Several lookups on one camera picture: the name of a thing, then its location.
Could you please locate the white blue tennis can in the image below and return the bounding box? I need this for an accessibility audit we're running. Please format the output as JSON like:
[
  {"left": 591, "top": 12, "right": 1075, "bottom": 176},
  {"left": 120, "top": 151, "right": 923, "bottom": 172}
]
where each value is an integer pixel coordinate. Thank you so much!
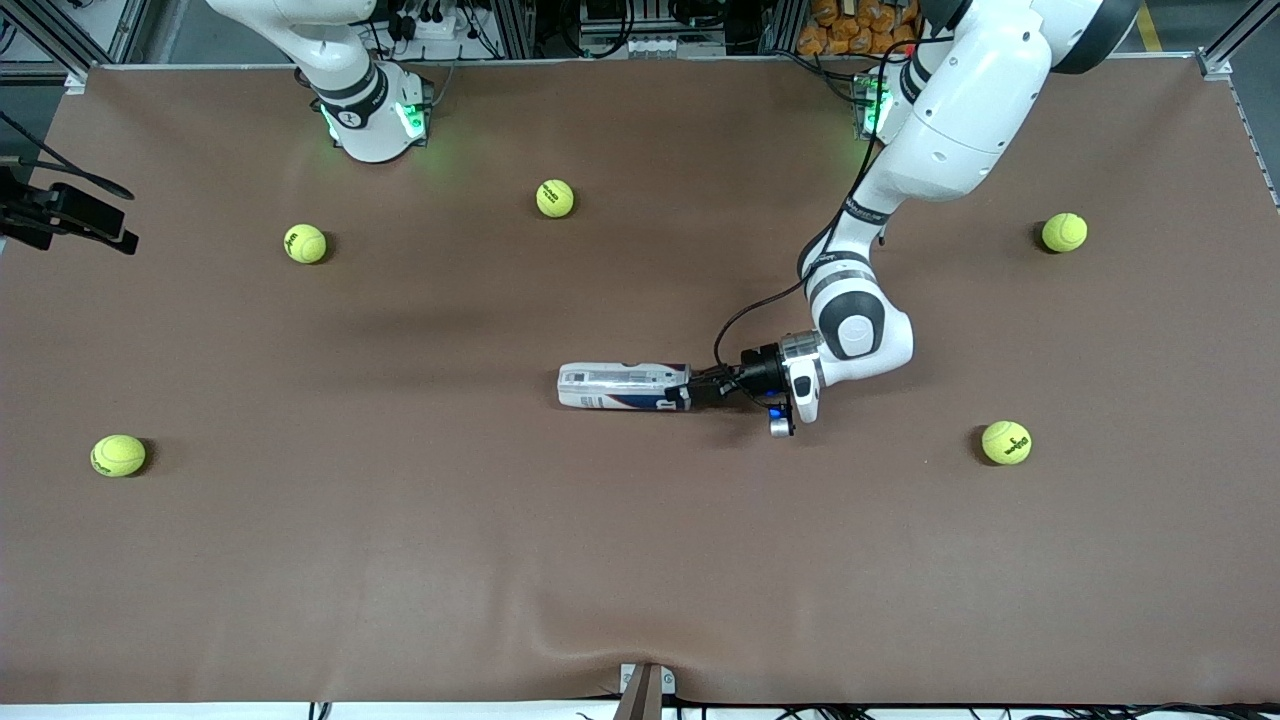
[{"left": 557, "top": 361, "right": 693, "bottom": 413}]

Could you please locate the brown table mat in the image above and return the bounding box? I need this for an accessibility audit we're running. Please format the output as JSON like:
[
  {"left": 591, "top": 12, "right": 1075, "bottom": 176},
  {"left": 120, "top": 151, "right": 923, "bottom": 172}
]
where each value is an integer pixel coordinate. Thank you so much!
[{"left": 0, "top": 55, "right": 1280, "bottom": 706}]

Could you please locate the white terminal block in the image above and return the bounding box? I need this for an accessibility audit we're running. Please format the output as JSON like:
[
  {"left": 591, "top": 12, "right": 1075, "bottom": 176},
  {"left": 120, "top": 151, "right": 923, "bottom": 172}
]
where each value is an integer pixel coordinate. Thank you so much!
[{"left": 580, "top": 33, "right": 728, "bottom": 59}]

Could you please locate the orange netted bag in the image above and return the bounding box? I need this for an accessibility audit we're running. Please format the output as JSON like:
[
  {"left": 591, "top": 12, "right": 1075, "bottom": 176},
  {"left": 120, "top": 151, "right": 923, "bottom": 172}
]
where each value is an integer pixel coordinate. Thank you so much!
[{"left": 797, "top": 0, "right": 926, "bottom": 58}]

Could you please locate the white power strip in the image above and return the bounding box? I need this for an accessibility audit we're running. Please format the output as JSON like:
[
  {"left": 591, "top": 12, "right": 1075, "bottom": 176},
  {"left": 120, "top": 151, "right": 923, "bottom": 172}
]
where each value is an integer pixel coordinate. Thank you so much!
[{"left": 385, "top": 0, "right": 479, "bottom": 61}]

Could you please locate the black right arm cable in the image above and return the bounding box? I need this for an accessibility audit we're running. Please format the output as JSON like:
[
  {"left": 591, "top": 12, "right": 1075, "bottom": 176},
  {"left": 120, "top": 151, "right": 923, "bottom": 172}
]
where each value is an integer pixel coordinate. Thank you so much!
[{"left": 0, "top": 110, "right": 136, "bottom": 201}]

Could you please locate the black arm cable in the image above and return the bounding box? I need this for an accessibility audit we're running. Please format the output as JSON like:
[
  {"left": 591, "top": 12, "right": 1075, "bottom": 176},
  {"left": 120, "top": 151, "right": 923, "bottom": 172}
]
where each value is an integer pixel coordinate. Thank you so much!
[
  {"left": 714, "top": 35, "right": 963, "bottom": 379},
  {"left": 0, "top": 110, "right": 136, "bottom": 201}
]

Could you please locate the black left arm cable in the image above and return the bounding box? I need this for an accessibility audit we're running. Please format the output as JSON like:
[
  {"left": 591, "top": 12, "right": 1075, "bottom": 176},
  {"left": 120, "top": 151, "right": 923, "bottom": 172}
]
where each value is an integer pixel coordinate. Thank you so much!
[{"left": 714, "top": 35, "right": 963, "bottom": 379}]

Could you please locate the metal mount bracket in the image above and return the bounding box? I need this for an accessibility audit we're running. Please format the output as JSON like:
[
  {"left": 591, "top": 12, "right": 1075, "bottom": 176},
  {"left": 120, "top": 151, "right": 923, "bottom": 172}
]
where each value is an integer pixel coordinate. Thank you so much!
[{"left": 613, "top": 662, "right": 678, "bottom": 720}]

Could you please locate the aluminium frame post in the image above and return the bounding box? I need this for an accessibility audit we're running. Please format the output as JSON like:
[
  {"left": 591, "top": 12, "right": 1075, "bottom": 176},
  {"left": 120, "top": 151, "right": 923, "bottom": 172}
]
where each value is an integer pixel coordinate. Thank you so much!
[
  {"left": 757, "top": 0, "right": 804, "bottom": 56},
  {"left": 488, "top": 0, "right": 538, "bottom": 59}
]

